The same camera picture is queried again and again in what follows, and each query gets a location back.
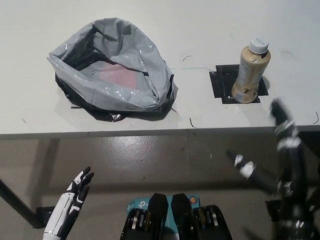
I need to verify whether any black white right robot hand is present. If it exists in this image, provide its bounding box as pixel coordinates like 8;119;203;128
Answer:
225;98;316;208

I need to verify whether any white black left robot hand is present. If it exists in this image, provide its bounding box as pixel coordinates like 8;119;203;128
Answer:
45;166;95;235

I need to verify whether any beige protein shake bottle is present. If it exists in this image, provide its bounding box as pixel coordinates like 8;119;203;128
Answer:
231;37;272;104

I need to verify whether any grey plastic bag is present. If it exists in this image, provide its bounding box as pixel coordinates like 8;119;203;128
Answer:
46;16;175;111

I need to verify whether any black floor plate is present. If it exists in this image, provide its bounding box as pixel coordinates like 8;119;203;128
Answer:
32;206;58;230

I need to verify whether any black table leg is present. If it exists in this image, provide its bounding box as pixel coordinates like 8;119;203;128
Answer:
0;176;38;223

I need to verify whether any black tape square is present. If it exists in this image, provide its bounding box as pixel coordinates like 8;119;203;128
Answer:
209;64;270;105

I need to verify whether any pink flat item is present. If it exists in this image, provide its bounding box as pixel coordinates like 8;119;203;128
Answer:
99;62;141;89

